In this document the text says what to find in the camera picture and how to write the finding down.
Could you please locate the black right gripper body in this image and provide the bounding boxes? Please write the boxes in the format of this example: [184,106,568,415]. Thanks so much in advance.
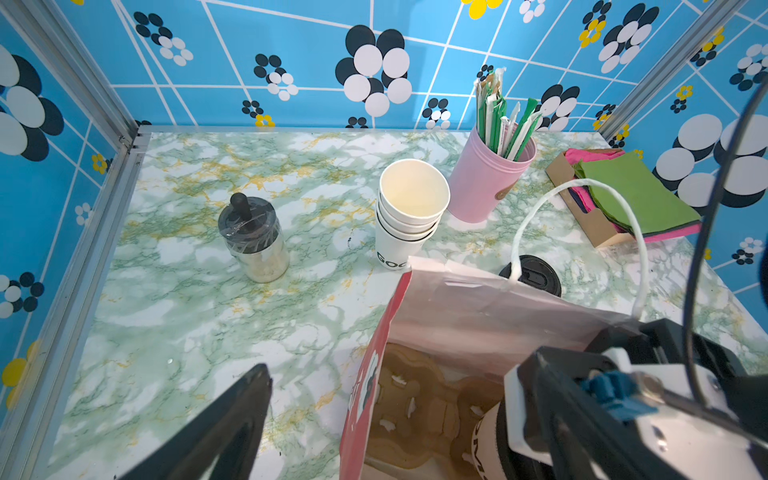
[497,319,767,479]

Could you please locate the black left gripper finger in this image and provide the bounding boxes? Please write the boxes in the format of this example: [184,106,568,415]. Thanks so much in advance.
[123,363,273,479]

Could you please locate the white paper coffee cup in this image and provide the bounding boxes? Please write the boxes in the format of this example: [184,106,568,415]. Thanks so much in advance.
[470,403,513,480]

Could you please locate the red white paper gift bag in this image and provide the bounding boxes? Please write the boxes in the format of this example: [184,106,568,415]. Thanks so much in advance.
[338,178,651,480]

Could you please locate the brown pulp carrier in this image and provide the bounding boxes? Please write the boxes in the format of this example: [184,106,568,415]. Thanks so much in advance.
[365,343,503,479]

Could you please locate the clear jar black lid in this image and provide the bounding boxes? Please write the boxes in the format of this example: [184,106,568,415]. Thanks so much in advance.
[218,192,290,283]

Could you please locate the brown cardboard box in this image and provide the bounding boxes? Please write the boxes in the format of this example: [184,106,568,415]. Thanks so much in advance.
[546,151,633,248]

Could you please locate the pink straw holder cup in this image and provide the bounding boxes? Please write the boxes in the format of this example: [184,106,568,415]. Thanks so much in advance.
[447,129,538,223]

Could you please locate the stack of white paper cups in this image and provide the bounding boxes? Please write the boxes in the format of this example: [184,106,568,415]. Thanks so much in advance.
[374,159,451,270]

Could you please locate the green wrapped straws bundle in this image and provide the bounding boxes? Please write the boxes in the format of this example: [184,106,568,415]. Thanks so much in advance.
[474,64,544,162]

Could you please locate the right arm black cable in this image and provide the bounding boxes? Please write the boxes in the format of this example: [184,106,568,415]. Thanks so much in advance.
[682,77,768,409]

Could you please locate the right aluminium frame post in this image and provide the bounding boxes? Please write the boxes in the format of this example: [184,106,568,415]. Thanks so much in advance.
[599,0,746,140]

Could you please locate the aluminium frame post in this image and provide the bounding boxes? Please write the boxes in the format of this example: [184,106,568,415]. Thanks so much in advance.
[599,0,746,140]
[0,0,142,148]

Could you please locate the left aluminium frame post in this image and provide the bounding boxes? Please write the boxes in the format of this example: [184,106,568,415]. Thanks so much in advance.
[0,0,142,148]

